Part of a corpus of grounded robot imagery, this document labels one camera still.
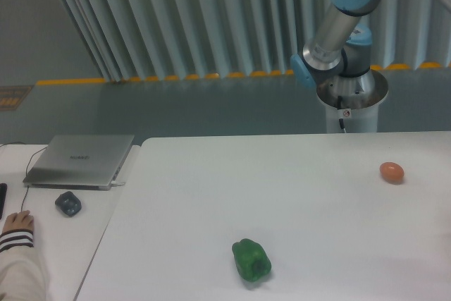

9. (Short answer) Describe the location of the black phone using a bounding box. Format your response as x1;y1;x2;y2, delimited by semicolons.
0;183;8;219

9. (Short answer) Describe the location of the green bell pepper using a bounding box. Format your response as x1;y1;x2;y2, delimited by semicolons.
232;238;272;283

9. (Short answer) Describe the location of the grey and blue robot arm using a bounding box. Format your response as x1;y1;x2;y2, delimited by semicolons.
290;0;450;87

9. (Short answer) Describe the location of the white striped sleeve forearm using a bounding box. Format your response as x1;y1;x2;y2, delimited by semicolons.
1;229;47;300

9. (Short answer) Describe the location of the person's hand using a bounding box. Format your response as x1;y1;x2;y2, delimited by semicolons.
1;210;35;234

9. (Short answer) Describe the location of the brown egg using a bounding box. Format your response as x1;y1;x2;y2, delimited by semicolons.
379;162;404;183

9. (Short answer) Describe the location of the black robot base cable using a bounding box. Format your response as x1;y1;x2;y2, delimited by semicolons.
336;94;347;134

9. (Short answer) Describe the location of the dark grey small tray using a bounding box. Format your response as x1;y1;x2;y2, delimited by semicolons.
55;191;82;217

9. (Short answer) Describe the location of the silver closed laptop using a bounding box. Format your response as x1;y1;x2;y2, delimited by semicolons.
23;135;134;190

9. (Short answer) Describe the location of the black mouse cable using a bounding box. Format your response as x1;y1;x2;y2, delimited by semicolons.
0;142;49;211

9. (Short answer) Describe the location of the white usb plug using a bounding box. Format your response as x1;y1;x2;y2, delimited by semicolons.
111;181;126;187

